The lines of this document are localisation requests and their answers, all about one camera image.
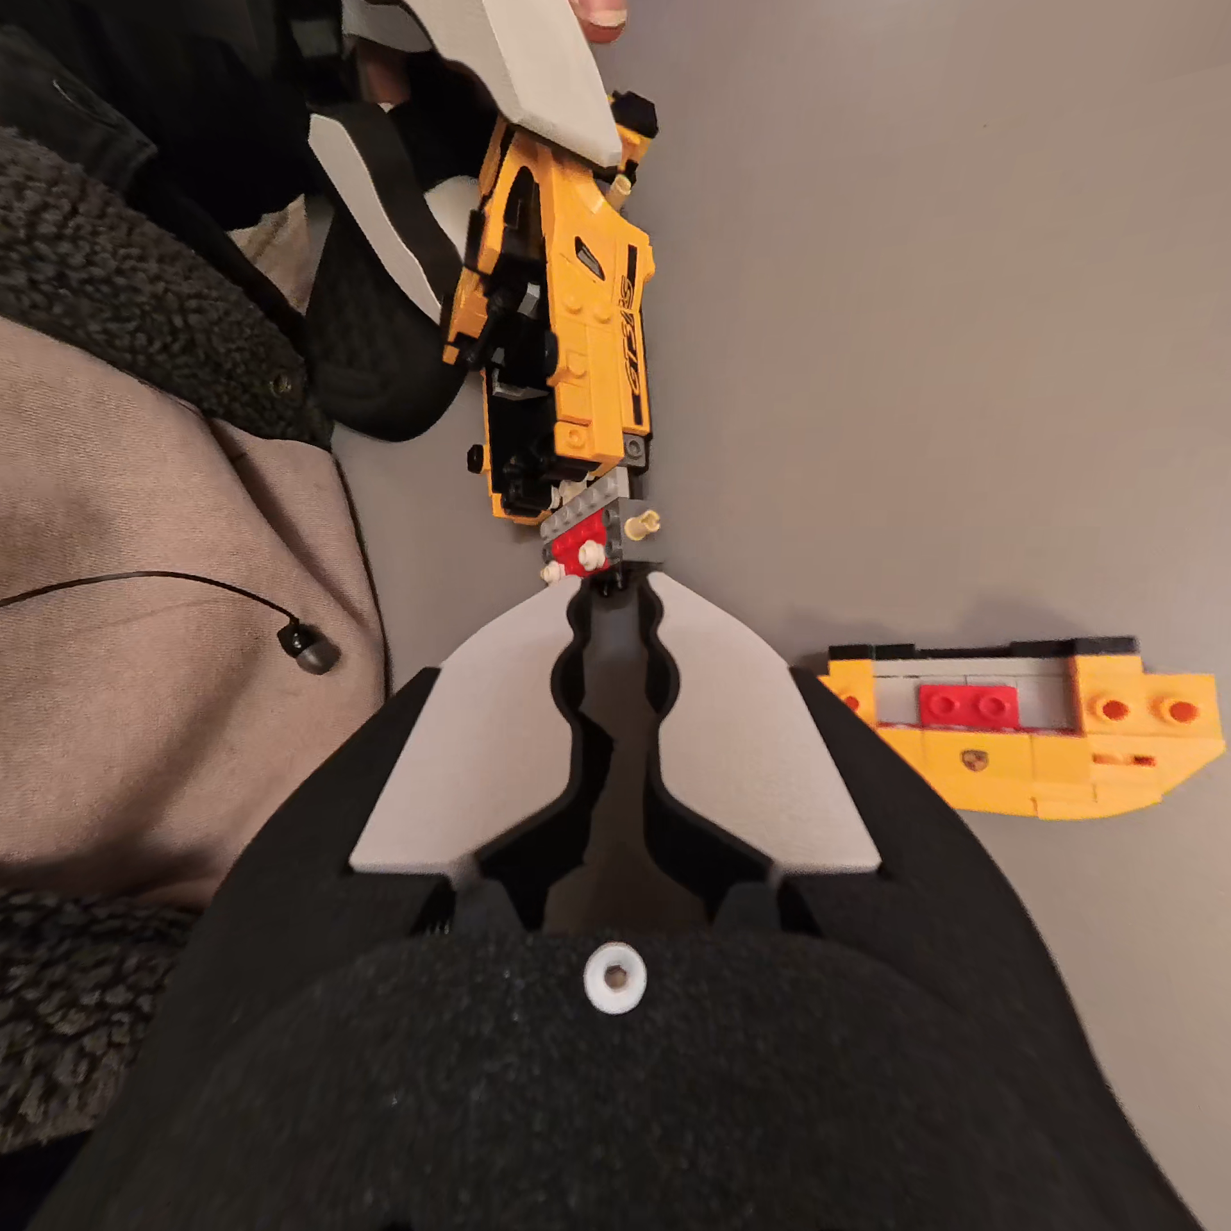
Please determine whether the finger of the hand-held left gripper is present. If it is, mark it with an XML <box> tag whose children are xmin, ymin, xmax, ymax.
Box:
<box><xmin>339</xmin><ymin>0</ymin><xmax>626</xmax><ymax>170</ymax></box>
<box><xmin>306</xmin><ymin>113</ymin><xmax>465</xmax><ymax>327</ymax></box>

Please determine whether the yellow lego car body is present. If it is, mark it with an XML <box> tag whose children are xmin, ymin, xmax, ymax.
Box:
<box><xmin>438</xmin><ymin>90</ymin><xmax>667</xmax><ymax>595</ymax></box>

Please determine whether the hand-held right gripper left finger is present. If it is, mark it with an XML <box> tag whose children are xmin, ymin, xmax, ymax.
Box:
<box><xmin>349</xmin><ymin>579</ymin><xmax>619</xmax><ymax>929</ymax></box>

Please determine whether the yellow lego bumper section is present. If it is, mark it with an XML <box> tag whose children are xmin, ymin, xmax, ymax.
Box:
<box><xmin>815</xmin><ymin>635</ymin><xmax>1228</xmax><ymax>821</ymax></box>

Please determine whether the black earbud cable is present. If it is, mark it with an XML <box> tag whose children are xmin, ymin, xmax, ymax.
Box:
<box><xmin>0</xmin><ymin>572</ymin><xmax>345</xmax><ymax>677</ymax></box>

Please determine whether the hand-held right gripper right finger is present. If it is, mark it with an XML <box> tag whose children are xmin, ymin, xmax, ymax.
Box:
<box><xmin>642</xmin><ymin>572</ymin><xmax>884</xmax><ymax>925</ymax></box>

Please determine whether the dark fleece jacket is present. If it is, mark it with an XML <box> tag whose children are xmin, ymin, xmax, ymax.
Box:
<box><xmin>0</xmin><ymin>125</ymin><xmax>336</xmax><ymax>1155</ymax></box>

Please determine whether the black mesh wrist rest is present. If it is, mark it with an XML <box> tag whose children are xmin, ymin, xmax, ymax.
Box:
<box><xmin>306</xmin><ymin>221</ymin><xmax>478</xmax><ymax>444</ymax></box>

